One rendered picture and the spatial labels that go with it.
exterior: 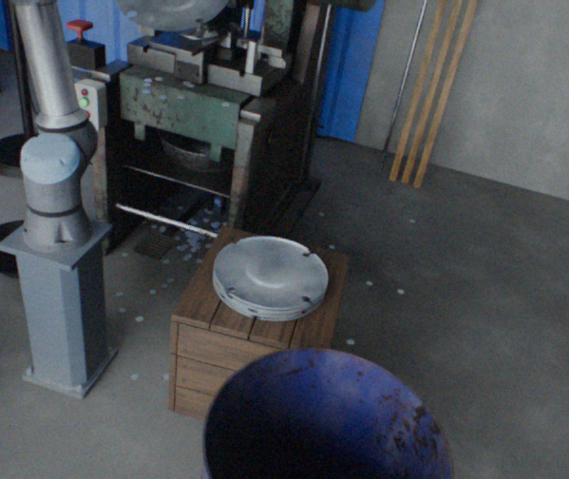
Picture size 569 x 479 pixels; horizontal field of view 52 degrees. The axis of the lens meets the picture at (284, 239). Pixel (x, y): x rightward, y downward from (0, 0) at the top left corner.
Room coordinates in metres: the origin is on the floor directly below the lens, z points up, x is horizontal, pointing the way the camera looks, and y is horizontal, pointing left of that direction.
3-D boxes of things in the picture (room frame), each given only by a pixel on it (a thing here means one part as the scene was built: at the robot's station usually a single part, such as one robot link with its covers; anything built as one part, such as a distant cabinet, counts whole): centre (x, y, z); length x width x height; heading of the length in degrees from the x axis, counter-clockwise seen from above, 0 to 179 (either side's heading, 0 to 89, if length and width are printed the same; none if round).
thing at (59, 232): (1.08, 0.53, 0.50); 0.15 x 0.15 x 0.10
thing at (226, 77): (1.85, 0.33, 0.68); 0.45 x 0.30 x 0.06; 77
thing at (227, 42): (1.84, 0.33, 0.76); 0.15 x 0.09 x 0.05; 77
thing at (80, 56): (1.69, 0.68, 0.62); 0.10 x 0.06 x 0.20; 77
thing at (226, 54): (1.85, 0.32, 0.72); 0.20 x 0.16 x 0.03; 77
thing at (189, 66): (1.68, 0.36, 0.72); 0.25 x 0.14 x 0.14; 167
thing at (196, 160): (1.85, 0.33, 0.36); 0.34 x 0.34 x 0.10
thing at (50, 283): (1.08, 0.53, 0.23); 0.19 x 0.19 x 0.45; 79
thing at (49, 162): (1.09, 0.53, 0.62); 0.13 x 0.12 x 0.14; 7
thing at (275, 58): (1.81, 0.16, 0.76); 0.17 x 0.06 x 0.10; 77
